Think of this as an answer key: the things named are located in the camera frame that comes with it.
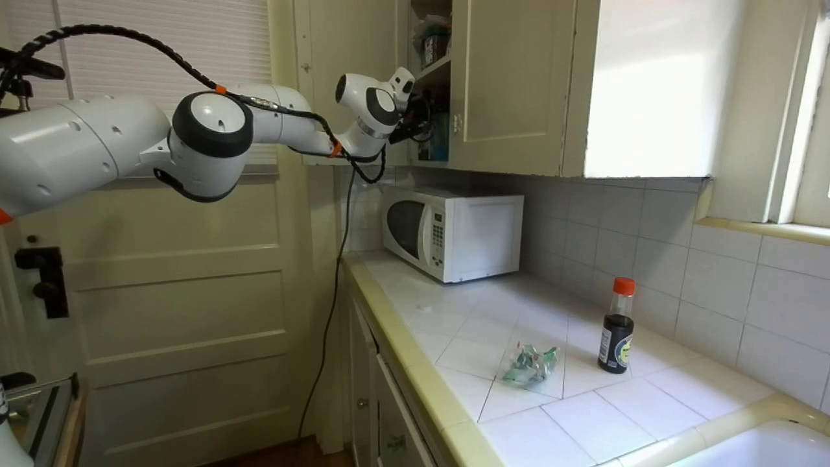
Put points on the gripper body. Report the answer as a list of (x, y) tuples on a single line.
[(415, 120)]

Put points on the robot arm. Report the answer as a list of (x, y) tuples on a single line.
[(78, 146)]

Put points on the packets on cabinet shelf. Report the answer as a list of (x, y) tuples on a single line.
[(438, 137)]

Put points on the jar in cabinet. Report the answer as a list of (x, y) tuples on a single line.
[(433, 42)]

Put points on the open cream cabinet door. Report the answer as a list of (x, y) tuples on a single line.
[(353, 39)]

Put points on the closed cream cabinet door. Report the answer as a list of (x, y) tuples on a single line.
[(512, 84)]

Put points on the microwave door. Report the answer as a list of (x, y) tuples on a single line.
[(405, 227)]

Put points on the white microwave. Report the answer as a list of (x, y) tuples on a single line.
[(480, 237)]

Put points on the white window blind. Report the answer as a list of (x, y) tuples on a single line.
[(194, 39)]

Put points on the crumpled clear plastic bag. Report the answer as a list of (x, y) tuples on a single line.
[(528, 366)]

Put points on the soy sauce bottle red cap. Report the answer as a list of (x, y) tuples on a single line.
[(616, 340)]

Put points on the cream panelled room door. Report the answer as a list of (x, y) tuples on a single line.
[(181, 311)]

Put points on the cream drawer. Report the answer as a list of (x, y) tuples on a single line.
[(395, 421)]

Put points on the window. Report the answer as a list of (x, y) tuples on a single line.
[(810, 110)]

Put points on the black door lock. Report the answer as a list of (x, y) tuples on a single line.
[(47, 279)]

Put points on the white sink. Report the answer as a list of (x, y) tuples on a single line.
[(771, 447)]

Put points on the cream wall cabinet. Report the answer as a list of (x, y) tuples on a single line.
[(648, 84)]

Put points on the camera on mount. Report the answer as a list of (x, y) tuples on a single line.
[(23, 71)]

